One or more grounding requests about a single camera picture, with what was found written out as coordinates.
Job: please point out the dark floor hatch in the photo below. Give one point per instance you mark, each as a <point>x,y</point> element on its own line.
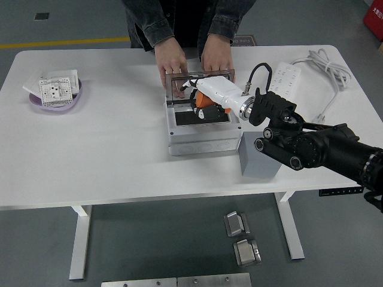
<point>42,16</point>

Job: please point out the grey cube with round hole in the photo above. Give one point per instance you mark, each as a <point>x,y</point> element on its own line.
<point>257,167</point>

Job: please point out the flat metal plate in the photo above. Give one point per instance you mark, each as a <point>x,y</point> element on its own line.
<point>212,281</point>
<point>137,283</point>

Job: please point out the yellow floor tape line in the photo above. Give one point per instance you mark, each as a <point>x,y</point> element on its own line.
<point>74,42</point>

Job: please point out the person's left hand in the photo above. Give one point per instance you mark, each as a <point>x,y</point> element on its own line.
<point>217,55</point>

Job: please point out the person's right hand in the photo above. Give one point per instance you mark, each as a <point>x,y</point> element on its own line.
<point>172,56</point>

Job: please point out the red box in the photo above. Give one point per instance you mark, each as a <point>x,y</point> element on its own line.
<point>375,21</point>

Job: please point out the white power strip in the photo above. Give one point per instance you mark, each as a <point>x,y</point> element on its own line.
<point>287,74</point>

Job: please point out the purple plastic bowl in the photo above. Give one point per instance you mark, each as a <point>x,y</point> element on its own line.
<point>57,109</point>

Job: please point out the small metal block fixture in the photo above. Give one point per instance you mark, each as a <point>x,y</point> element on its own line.
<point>245,254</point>
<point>235,224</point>

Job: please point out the white blank switch plate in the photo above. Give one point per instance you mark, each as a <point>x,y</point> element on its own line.
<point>64,73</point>

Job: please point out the person's right forearm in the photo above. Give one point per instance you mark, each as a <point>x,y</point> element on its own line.
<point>149,21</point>

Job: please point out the white flat cover plate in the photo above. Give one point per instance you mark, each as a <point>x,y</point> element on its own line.
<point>31,83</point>

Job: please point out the grey electrical box clear lid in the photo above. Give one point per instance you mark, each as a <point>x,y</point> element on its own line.
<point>203,137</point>

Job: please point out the dark floor sign with lettering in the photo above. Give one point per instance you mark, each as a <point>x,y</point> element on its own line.
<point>248,41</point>

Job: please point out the orange cylinder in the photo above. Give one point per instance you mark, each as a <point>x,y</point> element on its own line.
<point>203,100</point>

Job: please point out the black table control panel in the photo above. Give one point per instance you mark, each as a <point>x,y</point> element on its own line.
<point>338,191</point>

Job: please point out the tan cardboard piece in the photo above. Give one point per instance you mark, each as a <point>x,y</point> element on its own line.
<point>381,48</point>

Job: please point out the person's left forearm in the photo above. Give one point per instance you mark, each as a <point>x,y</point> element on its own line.
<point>230,18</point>

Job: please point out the person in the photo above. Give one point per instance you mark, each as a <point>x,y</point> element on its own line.
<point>188,21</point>

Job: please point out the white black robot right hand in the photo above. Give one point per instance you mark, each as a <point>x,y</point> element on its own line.
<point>221,89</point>

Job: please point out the white table leg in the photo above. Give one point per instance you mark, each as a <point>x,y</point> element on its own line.
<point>291,233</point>
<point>80,245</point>

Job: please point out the white socket panel with holes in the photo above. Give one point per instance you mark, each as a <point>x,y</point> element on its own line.
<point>52,89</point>

